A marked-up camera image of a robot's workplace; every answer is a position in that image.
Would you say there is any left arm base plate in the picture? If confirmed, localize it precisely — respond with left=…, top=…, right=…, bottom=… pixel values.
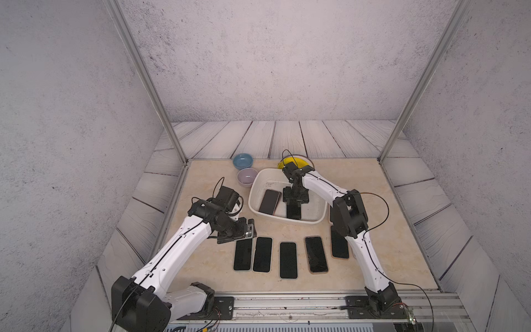
left=178, top=296, right=235, bottom=321

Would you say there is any aluminium mounting rail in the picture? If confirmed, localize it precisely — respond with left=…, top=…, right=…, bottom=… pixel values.
left=165, top=291, right=474, bottom=332

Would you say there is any black phone white case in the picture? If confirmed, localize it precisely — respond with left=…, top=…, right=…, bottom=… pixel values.
left=253, top=237, right=273, bottom=273

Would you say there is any black phone cream case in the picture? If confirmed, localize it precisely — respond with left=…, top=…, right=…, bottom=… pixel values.
left=330, top=226, right=350, bottom=260

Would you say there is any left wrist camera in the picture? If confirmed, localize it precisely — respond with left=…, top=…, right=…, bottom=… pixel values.
left=212, top=185, right=243, bottom=217

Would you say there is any left metal frame post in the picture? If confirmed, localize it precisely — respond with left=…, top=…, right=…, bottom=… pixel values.
left=104, top=0, right=188, bottom=164

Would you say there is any plate with yellow bananas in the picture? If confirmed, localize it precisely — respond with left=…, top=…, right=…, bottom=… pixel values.
left=277, top=154, right=315, bottom=170

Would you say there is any black phone dark case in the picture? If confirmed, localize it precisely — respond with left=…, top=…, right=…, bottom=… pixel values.
left=279, top=242, right=298, bottom=279

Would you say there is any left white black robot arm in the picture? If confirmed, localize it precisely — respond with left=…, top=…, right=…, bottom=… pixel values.
left=111, top=199, right=257, bottom=331

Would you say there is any black phone pink case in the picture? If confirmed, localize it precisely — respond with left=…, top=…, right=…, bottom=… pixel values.
left=305, top=237, right=329, bottom=274

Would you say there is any black phone red case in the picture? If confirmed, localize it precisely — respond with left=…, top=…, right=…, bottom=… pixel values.
left=259, top=190, right=282, bottom=215

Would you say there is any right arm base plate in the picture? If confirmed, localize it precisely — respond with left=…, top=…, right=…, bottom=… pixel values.
left=340, top=296, right=408, bottom=320

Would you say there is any white plastic storage box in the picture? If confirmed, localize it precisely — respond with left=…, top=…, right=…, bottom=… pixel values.
left=248, top=168, right=328, bottom=225

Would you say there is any blue ceramic bowl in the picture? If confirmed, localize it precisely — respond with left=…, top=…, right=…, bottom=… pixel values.
left=232, top=153, right=254, bottom=170

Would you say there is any right metal frame post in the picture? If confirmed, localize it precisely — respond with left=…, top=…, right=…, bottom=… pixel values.
left=378, top=0, right=473, bottom=165

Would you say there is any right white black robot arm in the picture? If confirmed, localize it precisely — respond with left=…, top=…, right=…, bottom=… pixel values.
left=282, top=161, right=402, bottom=315

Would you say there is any metal frame post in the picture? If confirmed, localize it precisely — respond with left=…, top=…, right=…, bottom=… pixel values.
left=104, top=0, right=188, bottom=164
left=378, top=0, right=473, bottom=165

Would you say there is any black phone light blue case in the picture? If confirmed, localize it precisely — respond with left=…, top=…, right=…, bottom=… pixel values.
left=233, top=239, right=253, bottom=271

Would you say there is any purple ceramic bowl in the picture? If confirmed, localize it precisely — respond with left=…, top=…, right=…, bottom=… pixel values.
left=236, top=167, right=258, bottom=188

